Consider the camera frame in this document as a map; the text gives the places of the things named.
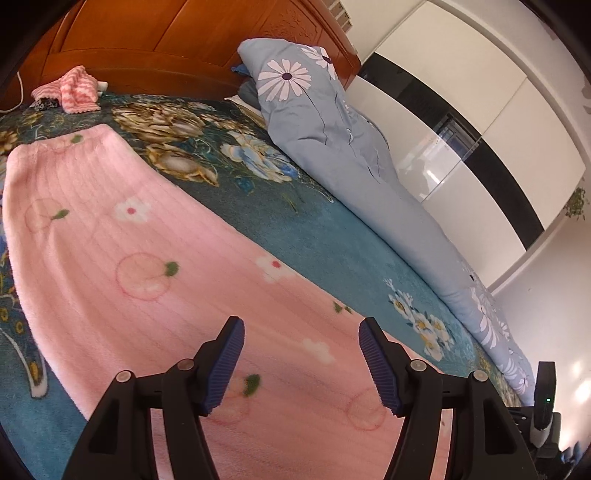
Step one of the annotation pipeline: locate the grey-blue daisy print quilt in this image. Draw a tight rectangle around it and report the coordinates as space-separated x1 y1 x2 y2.
231 39 537 407

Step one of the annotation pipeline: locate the pink striped fleece garment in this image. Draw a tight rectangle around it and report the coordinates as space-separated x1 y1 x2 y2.
31 66 102 114

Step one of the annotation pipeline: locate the green wall decoration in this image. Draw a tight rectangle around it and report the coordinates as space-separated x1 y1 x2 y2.
563 187 589 222

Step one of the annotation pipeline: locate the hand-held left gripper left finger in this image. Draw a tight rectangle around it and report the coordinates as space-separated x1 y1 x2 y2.
61 316 245 480

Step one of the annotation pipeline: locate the pink fleece blanket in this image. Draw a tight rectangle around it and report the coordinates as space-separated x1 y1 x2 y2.
4 124 455 480

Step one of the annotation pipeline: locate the white glossy wardrobe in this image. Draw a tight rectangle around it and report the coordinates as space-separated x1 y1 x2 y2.
344 0 591 252

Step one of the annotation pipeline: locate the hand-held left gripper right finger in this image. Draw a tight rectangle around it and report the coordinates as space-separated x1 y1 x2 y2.
359 317 539 480

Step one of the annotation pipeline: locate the wooden headboard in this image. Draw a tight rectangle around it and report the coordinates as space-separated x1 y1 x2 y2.
0 0 362 114

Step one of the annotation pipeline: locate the teal floral bed blanket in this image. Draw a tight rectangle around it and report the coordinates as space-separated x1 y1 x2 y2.
0 90 522 480

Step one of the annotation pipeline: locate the white cable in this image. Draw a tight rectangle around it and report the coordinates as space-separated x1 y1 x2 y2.
0 71 26 114

